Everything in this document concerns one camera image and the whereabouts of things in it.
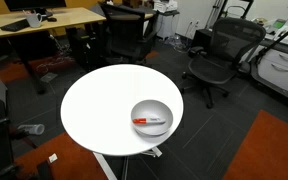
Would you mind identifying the red capped white marker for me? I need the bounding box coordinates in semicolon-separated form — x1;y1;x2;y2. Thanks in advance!
132;117;166;125

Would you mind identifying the white bowl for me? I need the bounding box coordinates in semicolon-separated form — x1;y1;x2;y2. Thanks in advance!
131;100;173;136

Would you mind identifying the black office chair back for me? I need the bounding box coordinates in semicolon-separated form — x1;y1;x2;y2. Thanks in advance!
100;2;157;64

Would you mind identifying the white table base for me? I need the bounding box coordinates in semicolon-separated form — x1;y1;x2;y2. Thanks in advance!
92;146;163;180

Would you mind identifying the black mesh office chair right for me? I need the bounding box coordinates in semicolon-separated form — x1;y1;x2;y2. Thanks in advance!
182;17;266;108

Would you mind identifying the black computer tower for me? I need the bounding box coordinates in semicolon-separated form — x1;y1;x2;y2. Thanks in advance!
66;27;98;72

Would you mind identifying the light wooden desk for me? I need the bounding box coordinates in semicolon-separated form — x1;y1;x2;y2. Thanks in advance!
0;6;107;95

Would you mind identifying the clear plastic bottle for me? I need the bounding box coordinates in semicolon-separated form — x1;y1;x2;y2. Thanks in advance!
18;124;45;135

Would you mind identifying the small white card on floor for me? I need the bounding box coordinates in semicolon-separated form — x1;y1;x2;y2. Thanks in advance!
48;153;58;163

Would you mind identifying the black computer mouse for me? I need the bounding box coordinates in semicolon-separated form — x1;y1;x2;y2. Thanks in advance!
47;17;57;22

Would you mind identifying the white mug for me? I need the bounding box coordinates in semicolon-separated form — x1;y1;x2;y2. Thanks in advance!
25;13;42;28

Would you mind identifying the white drawer cabinet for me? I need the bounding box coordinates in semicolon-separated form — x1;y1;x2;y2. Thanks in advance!
258;49;288;91

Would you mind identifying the black keyboard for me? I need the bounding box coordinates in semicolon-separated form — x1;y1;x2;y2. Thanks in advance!
0;19;29;32

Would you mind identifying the black monitor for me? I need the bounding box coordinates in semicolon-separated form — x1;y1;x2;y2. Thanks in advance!
4;0;66;11

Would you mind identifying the black tripod pole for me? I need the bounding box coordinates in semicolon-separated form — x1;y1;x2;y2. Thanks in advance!
255;31;288;64

